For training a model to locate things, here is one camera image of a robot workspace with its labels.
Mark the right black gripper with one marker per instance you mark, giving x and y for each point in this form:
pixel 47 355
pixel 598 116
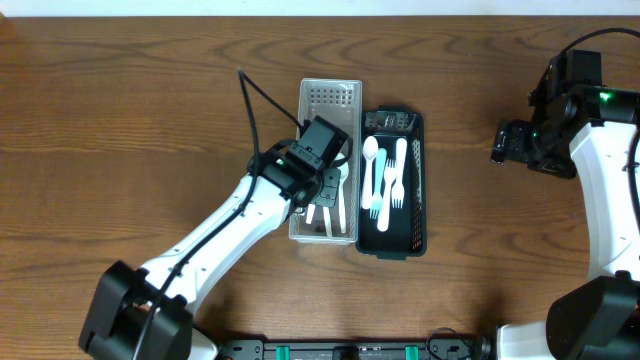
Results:
pixel 501 142

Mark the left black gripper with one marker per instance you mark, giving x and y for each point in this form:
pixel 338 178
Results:
pixel 327 190

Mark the white plastic spoon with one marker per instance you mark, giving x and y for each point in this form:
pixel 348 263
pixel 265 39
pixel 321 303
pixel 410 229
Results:
pixel 344 172
pixel 369 152

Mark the white plastic fork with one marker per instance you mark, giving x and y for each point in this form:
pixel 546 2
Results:
pixel 398 191
pixel 389 176

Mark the pale green plastic fork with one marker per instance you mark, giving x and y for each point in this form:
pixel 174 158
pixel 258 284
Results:
pixel 380 163

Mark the black plastic basket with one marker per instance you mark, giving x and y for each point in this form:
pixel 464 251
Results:
pixel 407 232

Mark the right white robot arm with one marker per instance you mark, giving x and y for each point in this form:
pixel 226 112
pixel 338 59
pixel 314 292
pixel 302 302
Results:
pixel 590 133

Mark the clear plastic basket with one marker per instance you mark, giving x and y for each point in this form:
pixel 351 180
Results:
pixel 339 102

